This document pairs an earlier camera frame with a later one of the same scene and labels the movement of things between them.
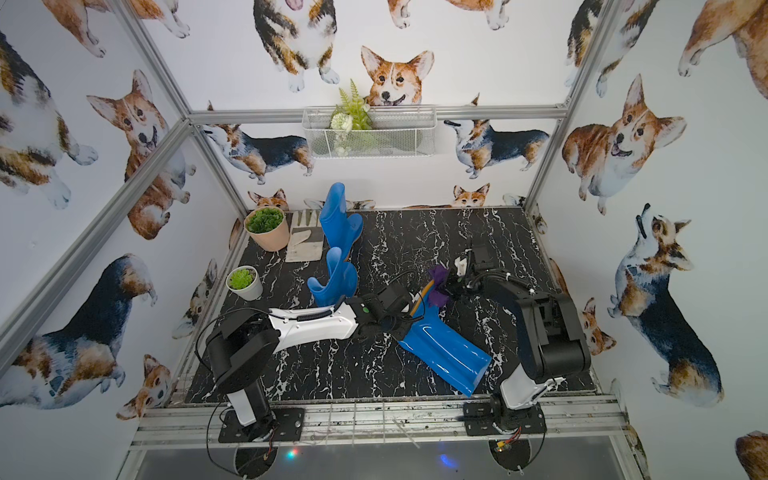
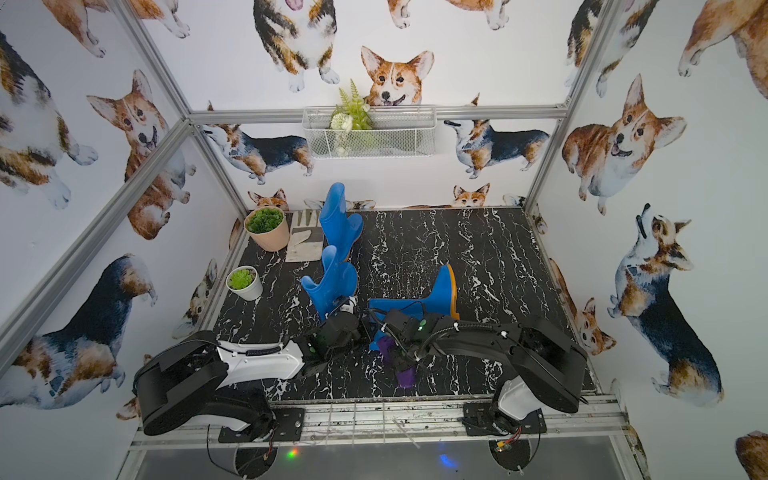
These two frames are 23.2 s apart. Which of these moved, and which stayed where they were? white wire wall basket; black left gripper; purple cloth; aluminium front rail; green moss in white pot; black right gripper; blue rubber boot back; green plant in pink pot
Moved: purple cloth; blue rubber boot back; black left gripper; black right gripper
Stayed: white wire wall basket; aluminium front rail; green moss in white pot; green plant in pink pot
